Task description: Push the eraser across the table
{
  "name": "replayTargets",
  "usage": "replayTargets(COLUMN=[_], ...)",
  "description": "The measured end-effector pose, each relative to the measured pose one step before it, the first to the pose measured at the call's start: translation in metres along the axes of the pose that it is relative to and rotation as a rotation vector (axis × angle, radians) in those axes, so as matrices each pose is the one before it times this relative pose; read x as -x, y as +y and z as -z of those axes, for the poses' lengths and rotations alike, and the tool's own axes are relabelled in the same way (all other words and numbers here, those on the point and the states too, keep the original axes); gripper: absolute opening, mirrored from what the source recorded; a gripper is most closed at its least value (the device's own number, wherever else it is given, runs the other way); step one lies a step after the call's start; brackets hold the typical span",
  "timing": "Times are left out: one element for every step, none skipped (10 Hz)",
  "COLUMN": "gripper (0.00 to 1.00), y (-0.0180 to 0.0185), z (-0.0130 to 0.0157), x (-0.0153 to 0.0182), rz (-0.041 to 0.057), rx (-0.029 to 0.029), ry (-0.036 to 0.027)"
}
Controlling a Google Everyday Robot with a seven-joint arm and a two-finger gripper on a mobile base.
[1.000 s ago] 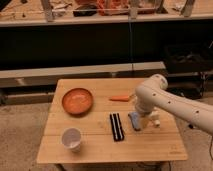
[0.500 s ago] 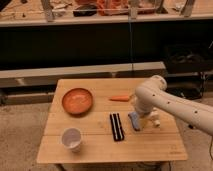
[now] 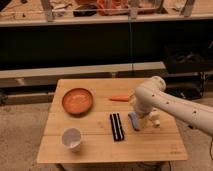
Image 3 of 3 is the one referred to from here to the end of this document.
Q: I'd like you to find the wooden table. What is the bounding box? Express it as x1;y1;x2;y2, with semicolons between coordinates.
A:
37;78;187;164

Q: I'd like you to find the white plastic bottle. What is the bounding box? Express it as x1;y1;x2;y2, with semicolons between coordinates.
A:
149;109;160;127

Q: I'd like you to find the blue vertical cable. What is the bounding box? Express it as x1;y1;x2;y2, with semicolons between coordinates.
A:
128;15;135;72

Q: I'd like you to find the black striped eraser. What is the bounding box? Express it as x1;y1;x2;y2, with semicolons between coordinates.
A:
110;113;125;141

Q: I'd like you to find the long wooden shelf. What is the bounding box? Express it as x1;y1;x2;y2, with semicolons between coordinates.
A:
0;0;213;27

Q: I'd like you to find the orange wooden bowl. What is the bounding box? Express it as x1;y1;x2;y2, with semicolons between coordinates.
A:
62;88;93;116

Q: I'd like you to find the orange carrot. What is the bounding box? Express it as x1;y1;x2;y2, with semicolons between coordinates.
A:
109;95;130;102

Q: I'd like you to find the orange object on shelf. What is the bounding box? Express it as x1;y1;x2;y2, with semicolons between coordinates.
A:
97;0;129;16

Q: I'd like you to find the white paper cup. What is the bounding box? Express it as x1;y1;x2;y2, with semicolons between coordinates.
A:
61;128;81;152

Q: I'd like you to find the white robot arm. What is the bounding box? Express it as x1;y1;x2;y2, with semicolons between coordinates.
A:
133;76;213;137

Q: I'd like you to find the blue sponge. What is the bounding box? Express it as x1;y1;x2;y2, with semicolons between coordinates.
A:
128;112;140;131

